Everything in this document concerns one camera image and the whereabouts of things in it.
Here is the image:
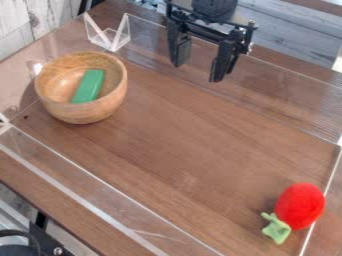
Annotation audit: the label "green rectangular block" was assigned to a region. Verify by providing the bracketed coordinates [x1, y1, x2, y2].
[70, 69, 105, 104]

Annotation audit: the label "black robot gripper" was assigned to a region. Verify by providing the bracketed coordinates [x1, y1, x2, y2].
[164, 0, 258, 82]

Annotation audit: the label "brown wooden bowl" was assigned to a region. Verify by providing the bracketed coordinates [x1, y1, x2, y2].
[34, 51, 128, 124]

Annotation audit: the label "clear acrylic tray walls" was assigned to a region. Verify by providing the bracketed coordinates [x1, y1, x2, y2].
[0, 16, 342, 256]

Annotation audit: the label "black metal table clamp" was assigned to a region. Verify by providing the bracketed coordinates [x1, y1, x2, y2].
[0, 211, 74, 256]

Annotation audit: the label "red plush strawberry toy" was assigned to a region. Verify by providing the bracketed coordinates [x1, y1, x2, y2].
[260, 183, 326, 245]

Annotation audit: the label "clear acrylic corner bracket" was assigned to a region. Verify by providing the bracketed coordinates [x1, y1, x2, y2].
[82, 13, 131, 52]

